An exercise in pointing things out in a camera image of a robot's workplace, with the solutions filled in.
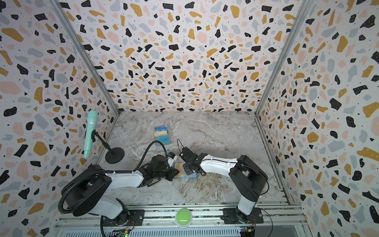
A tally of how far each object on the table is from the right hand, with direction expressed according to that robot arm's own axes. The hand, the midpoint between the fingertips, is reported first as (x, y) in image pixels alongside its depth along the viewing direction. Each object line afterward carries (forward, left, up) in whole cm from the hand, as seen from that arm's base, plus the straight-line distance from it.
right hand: (188, 164), depth 89 cm
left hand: (-4, +4, 0) cm, 5 cm away
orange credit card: (-4, +4, -3) cm, 6 cm away
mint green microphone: (+10, +47, +29) cm, 56 cm away
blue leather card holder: (-6, -3, -2) cm, 7 cm away
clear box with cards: (+22, +20, 0) cm, 30 cm away
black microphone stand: (+6, +49, -2) cm, 49 cm away
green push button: (-27, +1, -2) cm, 27 cm away
